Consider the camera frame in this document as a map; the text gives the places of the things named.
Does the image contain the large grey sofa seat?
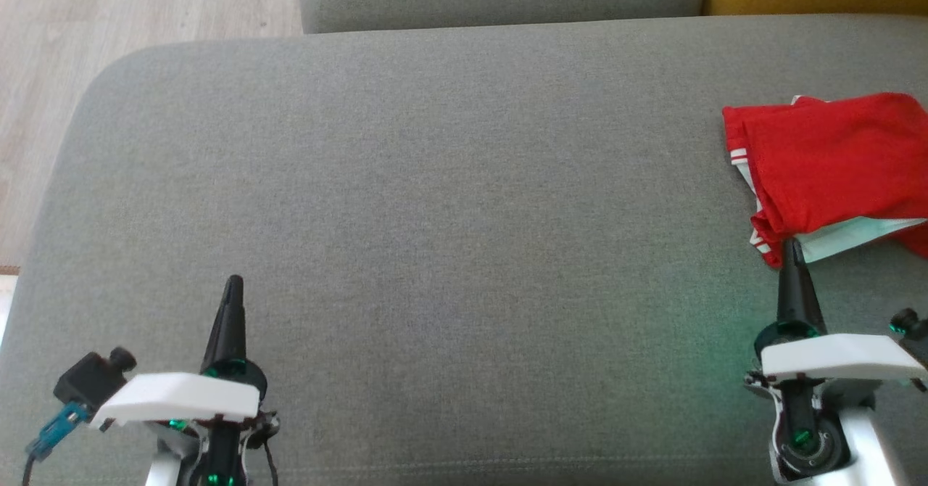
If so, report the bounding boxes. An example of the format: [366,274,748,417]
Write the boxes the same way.
[0,13,928,486]

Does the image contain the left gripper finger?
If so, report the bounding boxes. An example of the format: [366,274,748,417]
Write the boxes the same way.
[202,276,247,367]

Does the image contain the white floor mat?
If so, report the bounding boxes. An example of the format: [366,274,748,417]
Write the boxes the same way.
[0,265,20,345]

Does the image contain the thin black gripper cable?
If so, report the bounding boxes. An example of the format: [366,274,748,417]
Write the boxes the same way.
[257,413,281,486]

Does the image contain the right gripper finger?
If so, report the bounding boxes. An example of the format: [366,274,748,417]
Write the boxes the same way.
[776,238,827,327]

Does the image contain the camera cable teal connector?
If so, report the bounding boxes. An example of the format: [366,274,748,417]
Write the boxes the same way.
[22,403,91,486]

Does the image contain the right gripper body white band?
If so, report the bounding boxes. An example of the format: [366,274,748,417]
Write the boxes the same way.
[747,323,927,483]

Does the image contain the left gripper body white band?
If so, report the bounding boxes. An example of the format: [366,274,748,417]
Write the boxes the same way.
[91,359,280,486]

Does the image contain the red jersey white sleeves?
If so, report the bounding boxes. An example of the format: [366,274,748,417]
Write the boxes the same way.
[743,93,928,268]

